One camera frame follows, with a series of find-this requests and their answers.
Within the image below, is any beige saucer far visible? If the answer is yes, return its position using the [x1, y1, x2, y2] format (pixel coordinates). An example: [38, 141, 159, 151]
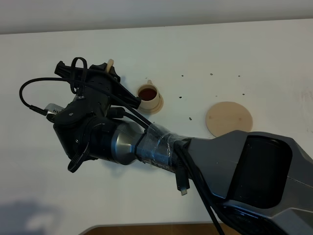
[138, 94, 164, 115]

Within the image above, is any beige teapot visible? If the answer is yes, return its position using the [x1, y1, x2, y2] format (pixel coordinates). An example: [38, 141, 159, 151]
[105, 59, 114, 73]

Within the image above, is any black camera cable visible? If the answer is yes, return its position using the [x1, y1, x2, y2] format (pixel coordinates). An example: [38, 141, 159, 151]
[19, 57, 235, 235]

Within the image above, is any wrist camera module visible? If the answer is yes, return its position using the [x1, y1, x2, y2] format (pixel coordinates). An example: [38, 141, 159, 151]
[44, 103, 64, 118]

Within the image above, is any beige teacup far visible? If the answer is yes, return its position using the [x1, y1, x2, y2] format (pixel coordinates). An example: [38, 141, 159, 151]
[137, 80, 161, 112]

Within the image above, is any beige teapot saucer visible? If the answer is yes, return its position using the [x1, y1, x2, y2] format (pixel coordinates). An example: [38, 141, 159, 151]
[205, 101, 253, 137]

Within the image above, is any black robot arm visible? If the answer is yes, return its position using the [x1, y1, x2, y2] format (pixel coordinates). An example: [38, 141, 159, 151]
[52, 62, 313, 235]

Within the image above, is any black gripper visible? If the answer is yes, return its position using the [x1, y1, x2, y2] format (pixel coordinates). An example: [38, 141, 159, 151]
[52, 58, 142, 159]

